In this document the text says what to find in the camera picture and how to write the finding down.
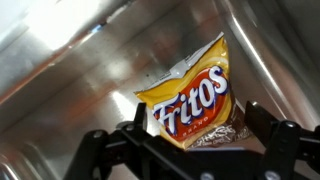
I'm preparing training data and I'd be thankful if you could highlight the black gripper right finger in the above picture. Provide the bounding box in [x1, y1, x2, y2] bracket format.
[244, 101, 320, 180]

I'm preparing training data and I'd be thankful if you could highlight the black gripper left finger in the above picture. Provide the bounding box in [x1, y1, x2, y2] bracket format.
[63, 102, 188, 180]

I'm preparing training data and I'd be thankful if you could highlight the yellow Fritos chip bag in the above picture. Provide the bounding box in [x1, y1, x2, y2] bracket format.
[136, 34, 251, 150]

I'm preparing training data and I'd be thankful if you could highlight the stainless steel sink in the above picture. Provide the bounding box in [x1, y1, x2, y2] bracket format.
[0, 0, 320, 180]

